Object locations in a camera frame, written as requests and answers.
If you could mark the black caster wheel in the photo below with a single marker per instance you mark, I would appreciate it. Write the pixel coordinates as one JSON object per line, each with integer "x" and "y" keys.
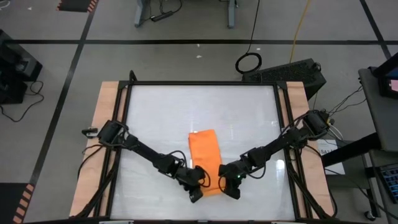
{"x": 370, "y": 215}

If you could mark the black computer tower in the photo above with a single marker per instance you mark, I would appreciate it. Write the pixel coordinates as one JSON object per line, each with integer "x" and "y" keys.
{"x": 289, "y": 73}

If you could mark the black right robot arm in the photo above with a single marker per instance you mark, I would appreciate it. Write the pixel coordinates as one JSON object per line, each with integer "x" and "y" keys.
{"x": 280, "y": 143}

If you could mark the black stand frame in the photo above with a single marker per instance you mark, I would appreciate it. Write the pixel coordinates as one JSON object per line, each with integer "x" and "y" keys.
{"x": 351, "y": 149}

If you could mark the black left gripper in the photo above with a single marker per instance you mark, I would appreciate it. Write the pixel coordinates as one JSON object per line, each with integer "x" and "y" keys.
{"x": 192, "y": 180}

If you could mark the grey side table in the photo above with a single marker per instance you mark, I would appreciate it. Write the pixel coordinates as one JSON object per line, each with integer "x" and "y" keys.
{"x": 382, "y": 118}

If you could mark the black equipment stack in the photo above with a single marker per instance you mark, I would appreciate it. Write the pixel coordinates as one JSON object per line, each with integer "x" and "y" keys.
{"x": 15, "y": 65}

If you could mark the white paper sheet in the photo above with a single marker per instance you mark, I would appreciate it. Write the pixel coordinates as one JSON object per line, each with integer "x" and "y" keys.
{"x": 334, "y": 165}

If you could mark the grey desk leg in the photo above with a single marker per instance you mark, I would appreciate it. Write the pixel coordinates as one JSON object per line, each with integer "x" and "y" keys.
{"x": 232, "y": 14}
{"x": 141, "y": 12}

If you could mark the orange towel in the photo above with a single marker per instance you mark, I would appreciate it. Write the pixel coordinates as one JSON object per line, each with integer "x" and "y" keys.
{"x": 203, "y": 149}

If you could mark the black power strip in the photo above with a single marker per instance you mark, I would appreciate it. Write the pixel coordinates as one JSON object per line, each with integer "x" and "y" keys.
{"x": 161, "y": 16}

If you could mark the black monitor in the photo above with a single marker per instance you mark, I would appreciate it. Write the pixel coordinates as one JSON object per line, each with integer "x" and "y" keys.
{"x": 385, "y": 87}

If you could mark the black metal table frame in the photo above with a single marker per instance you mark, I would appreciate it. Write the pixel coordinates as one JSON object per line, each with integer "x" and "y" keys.
{"x": 202, "y": 83}

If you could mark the keyboard with blue keys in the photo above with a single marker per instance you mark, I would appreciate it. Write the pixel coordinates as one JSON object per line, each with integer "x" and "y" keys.
{"x": 391, "y": 183}

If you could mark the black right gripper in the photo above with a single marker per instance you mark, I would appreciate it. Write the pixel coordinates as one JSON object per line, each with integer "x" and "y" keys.
{"x": 236, "y": 174}

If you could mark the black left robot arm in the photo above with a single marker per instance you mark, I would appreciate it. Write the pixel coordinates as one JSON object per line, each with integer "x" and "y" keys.
{"x": 146, "y": 151}

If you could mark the black orange striped mat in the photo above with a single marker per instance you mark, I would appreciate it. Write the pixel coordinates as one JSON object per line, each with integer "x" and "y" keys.
{"x": 12, "y": 202}
{"x": 77, "y": 5}

